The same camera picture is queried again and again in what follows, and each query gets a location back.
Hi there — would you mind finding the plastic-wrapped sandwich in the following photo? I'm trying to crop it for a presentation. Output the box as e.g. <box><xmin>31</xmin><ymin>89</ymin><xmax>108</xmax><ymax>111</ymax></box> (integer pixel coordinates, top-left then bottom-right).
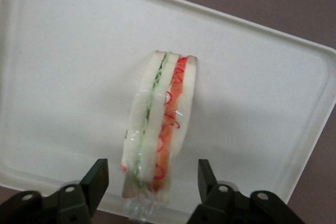
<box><xmin>120</xmin><ymin>49</ymin><xmax>199</xmax><ymax>222</ymax></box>

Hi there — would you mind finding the cream plastic tray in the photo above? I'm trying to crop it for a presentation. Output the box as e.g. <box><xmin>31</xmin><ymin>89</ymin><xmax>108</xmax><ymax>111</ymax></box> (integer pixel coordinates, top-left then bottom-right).
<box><xmin>0</xmin><ymin>0</ymin><xmax>336</xmax><ymax>216</ymax></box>

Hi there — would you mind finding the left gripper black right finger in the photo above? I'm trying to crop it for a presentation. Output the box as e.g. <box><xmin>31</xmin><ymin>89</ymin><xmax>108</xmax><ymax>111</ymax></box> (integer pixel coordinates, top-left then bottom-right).
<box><xmin>185</xmin><ymin>158</ymin><xmax>307</xmax><ymax>224</ymax></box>

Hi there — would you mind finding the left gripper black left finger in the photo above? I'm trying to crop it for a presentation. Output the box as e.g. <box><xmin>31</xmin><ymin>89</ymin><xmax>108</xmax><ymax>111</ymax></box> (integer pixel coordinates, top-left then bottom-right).
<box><xmin>0</xmin><ymin>158</ymin><xmax>110</xmax><ymax>224</ymax></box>

